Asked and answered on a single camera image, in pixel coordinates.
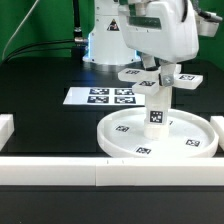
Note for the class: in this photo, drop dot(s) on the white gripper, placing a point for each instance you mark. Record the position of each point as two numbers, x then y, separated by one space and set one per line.
165 29

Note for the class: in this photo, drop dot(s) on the white left fence block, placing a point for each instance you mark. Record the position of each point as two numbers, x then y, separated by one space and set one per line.
6 128

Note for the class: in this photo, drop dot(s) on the black vertical cable connector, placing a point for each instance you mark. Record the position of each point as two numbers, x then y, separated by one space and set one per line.
77 31

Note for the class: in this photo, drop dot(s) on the white round table top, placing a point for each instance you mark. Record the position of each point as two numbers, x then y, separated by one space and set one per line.
124 134

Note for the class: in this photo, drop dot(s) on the white front fence bar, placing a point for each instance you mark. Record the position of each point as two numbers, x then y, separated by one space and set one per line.
72 171

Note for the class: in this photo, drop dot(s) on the white cross-shaped table base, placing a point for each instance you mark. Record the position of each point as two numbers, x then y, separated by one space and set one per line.
148 82

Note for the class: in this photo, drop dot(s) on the white marker sheet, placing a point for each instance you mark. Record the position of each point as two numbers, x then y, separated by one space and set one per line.
103 96

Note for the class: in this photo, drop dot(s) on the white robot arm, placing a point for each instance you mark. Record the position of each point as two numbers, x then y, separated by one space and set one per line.
106 45

